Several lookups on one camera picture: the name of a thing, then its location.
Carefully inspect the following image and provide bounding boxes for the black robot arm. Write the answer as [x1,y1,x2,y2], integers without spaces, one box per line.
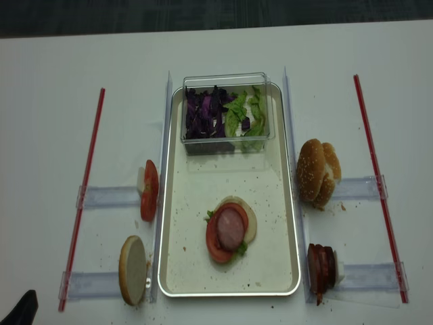
[1,290,39,325]

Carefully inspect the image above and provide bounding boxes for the green lettuce leaves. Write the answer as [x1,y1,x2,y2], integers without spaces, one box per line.
[223,85,267,152]

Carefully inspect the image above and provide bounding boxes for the pink meat patty slice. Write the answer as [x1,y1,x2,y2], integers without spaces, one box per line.
[216,207,245,251]

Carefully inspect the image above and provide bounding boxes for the white pusher block tomato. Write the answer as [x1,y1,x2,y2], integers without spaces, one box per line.
[137,167,145,196]

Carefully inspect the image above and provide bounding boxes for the upright tomato slices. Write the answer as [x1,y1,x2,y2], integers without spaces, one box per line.
[140,160,159,222]

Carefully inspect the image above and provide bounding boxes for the lettuce under tomato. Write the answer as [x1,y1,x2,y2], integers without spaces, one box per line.
[206,211,248,263]

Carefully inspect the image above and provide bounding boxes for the tomato slice on bun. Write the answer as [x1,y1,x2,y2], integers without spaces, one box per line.
[206,201,249,263]

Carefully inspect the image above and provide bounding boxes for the sliced red sausage stack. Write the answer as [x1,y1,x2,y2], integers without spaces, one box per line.
[307,243,338,305]

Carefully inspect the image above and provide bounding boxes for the clear plastic salad box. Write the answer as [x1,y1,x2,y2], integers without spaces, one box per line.
[180,72,275,155]

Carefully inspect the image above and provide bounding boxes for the purple cabbage shreds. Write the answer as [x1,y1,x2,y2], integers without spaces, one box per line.
[184,85,237,139]

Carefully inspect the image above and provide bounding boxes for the sesame burger buns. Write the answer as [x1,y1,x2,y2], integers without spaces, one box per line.
[296,139,342,209]

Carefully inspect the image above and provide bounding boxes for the silver metal tray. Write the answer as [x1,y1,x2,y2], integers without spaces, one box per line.
[158,85,301,297]

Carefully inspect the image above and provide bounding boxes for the upper left clear pusher track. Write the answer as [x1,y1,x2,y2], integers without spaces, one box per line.
[76,186,141,209]

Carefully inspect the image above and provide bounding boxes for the clear pusher track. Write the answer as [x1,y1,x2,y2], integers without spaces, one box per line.
[332,175,388,200]
[334,263,409,291]
[76,186,141,209]
[58,272,121,300]

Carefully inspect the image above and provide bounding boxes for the upright bun half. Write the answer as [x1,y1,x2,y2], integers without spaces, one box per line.
[118,235,147,306]

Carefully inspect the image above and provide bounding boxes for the left red strip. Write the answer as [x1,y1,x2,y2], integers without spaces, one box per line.
[58,88,106,313]

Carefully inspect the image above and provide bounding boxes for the red strip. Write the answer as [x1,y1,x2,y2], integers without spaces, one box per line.
[353,74,409,304]
[58,88,106,313]

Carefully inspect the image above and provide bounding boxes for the upper right clear pusher track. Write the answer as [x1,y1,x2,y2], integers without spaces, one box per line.
[332,175,388,200]

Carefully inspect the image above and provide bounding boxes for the white pusher block sausage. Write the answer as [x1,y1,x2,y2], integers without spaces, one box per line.
[334,251,345,286]

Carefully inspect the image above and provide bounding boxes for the lower left clear pusher track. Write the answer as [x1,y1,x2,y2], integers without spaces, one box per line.
[58,272,121,300]

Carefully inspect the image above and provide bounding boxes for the right red strip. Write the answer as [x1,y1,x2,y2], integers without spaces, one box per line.
[353,74,409,304]

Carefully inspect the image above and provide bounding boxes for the lower right clear pusher track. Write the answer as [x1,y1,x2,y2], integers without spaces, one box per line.
[334,263,409,291]

